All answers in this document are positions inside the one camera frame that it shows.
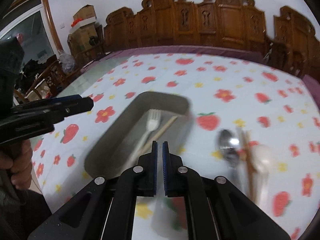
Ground light wooden chopstick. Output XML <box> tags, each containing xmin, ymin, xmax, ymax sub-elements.
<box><xmin>140</xmin><ymin>116</ymin><xmax>178</xmax><ymax>155</ymax></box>

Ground silver metal fork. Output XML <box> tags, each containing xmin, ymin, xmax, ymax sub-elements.
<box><xmin>124</xmin><ymin>109</ymin><xmax>161</xmax><ymax>169</ymax></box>

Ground white ceramic spoon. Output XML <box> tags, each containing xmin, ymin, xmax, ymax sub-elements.
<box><xmin>252</xmin><ymin>144</ymin><xmax>275</xmax><ymax>209</ymax></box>

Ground person's left hand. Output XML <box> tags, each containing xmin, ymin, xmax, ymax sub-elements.
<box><xmin>1</xmin><ymin>140</ymin><xmax>33</xmax><ymax>191</ymax></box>

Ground grey metal tray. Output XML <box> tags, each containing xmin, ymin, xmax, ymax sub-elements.
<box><xmin>85</xmin><ymin>92</ymin><xmax>192</xmax><ymax>179</ymax></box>

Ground silver metal spoon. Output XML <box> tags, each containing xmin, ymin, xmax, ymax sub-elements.
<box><xmin>217</xmin><ymin>129</ymin><xmax>241</xmax><ymax>189</ymax></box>

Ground strawberry flower tablecloth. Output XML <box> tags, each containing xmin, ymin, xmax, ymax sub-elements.
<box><xmin>33</xmin><ymin>54</ymin><xmax>319</xmax><ymax>239</ymax></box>

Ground brown wooden chopstick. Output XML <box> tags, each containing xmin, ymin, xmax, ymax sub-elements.
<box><xmin>241</xmin><ymin>130</ymin><xmax>257</xmax><ymax>203</ymax></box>
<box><xmin>236</xmin><ymin>127</ymin><xmax>252</xmax><ymax>171</ymax></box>

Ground stacked cardboard boxes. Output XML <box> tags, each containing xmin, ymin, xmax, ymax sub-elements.
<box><xmin>67</xmin><ymin>4</ymin><xmax>103</xmax><ymax>57</ymax></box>

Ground carved wooden bench back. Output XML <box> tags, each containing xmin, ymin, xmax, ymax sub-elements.
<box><xmin>104</xmin><ymin>0</ymin><xmax>267</xmax><ymax>54</ymax></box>

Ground purple seat cushion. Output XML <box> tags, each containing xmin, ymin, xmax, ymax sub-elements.
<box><xmin>302</xmin><ymin>75</ymin><xmax>320</xmax><ymax>106</ymax></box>

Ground carved wooden armchair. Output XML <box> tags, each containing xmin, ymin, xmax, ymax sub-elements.
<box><xmin>268</xmin><ymin>6</ymin><xmax>319</xmax><ymax>81</ymax></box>

